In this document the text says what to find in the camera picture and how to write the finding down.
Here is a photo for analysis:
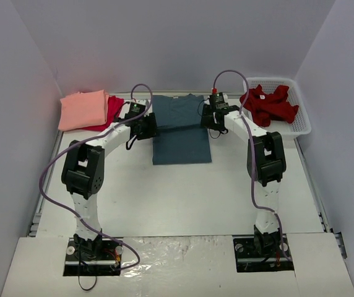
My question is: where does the teal blue t shirt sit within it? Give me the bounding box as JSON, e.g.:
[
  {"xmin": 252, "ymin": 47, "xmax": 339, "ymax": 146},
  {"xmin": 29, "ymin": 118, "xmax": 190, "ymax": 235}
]
[{"xmin": 152, "ymin": 94, "xmax": 212, "ymax": 165}]

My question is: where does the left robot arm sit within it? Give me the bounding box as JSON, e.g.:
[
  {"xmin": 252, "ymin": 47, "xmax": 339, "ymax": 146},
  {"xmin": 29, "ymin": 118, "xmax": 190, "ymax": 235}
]
[{"xmin": 61, "ymin": 103, "xmax": 157, "ymax": 259}]

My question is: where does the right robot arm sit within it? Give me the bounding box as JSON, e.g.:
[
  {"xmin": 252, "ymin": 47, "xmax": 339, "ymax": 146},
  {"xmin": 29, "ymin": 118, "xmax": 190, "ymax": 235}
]
[{"xmin": 201, "ymin": 89, "xmax": 287, "ymax": 256}]

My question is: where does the folded magenta t shirt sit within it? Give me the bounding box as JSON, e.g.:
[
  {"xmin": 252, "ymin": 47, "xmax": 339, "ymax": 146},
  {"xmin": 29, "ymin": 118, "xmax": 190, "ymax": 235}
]
[{"xmin": 83, "ymin": 96, "xmax": 126, "ymax": 132}]

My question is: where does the crumpled dark red t shirt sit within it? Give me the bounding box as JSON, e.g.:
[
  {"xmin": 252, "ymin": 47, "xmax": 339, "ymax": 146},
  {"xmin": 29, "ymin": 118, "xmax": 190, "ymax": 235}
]
[{"xmin": 243, "ymin": 84, "xmax": 299, "ymax": 127}]

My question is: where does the folded salmon pink t shirt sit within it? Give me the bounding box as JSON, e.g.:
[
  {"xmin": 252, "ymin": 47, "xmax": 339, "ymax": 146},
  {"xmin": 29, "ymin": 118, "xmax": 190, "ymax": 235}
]
[{"xmin": 58, "ymin": 90, "xmax": 109, "ymax": 132}]

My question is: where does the white perforated plastic basket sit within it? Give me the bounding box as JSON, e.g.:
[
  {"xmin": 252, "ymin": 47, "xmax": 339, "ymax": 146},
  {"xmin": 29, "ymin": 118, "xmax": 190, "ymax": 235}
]
[{"xmin": 248, "ymin": 77, "xmax": 311, "ymax": 140}]

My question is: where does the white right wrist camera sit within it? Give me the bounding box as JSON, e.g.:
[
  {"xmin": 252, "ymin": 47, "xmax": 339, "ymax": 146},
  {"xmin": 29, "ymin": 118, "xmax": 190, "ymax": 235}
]
[{"xmin": 209, "ymin": 88, "xmax": 229, "ymax": 110}]

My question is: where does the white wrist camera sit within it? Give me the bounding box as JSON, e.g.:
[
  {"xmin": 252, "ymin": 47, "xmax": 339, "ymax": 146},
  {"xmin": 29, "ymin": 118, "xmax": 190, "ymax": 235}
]
[
  {"xmin": 209, "ymin": 88, "xmax": 229, "ymax": 110},
  {"xmin": 130, "ymin": 99, "xmax": 150, "ymax": 108}
]

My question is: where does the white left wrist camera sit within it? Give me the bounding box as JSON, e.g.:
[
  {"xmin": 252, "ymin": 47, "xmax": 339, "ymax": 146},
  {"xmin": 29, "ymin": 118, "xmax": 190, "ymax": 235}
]
[{"xmin": 130, "ymin": 99, "xmax": 150, "ymax": 108}]

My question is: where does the aluminium table edge rail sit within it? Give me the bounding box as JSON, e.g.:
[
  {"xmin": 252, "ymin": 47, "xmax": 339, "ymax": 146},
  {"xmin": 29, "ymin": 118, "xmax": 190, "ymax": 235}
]
[{"xmin": 294, "ymin": 139, "xmax": 334, "ymax": 233}]

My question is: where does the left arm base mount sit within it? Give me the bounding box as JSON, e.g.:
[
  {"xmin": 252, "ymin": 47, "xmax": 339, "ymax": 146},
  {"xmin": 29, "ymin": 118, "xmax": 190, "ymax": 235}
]
[{"xmin": 63, "ymin": 238, "xmax": 123, "ymax": 277}]

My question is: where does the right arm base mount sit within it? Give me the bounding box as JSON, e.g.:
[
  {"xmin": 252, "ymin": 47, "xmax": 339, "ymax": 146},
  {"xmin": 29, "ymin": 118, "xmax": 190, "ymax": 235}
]
[{"xmin": 233, "ymin": 235, "xmax": 294, "ymax": 273}]

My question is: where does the black thin floor cable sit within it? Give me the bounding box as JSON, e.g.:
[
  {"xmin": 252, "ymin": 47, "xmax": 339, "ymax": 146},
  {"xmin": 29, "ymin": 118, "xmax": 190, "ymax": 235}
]
[{"xmin": 77, "ymin": 273, "xmax": 98, "ymax": 291}]

